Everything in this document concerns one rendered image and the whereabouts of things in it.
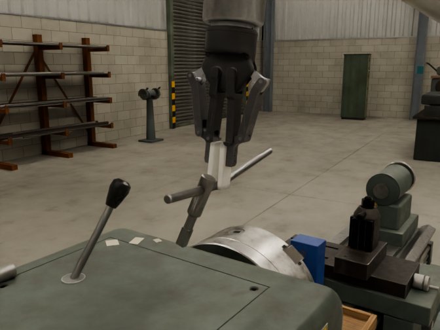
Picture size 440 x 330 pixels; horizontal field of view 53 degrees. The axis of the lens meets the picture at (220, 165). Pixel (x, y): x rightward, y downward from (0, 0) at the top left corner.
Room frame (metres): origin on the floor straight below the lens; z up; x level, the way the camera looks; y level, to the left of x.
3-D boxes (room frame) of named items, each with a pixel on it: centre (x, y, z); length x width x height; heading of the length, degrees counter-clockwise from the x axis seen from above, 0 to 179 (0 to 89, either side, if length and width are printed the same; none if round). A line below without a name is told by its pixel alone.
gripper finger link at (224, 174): (0.66, -0.01, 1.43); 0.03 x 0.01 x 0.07; 152
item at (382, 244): (1.30, -0.44, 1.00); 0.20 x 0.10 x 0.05; 145
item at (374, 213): (1.32, -0.46, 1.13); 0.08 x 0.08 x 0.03
